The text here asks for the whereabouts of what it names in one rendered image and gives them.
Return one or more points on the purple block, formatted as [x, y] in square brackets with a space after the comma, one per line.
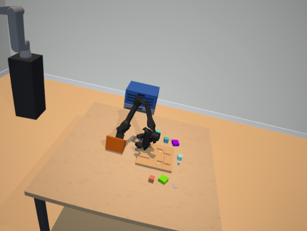
[175, 143]

